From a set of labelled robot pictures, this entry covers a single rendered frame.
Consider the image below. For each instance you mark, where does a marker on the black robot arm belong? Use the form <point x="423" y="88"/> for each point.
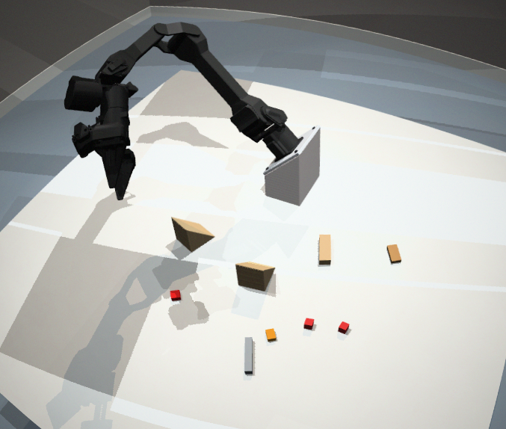
<point x="250" y="115"/>

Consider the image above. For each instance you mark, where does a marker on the grey long bar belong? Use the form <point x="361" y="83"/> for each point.
<point x="248" y="355"/>

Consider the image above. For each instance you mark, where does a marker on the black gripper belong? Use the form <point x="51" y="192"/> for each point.
<point x="113" y="138"/>

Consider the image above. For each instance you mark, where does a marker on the orange block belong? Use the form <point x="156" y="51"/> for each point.
<point x="271" y="335"/>

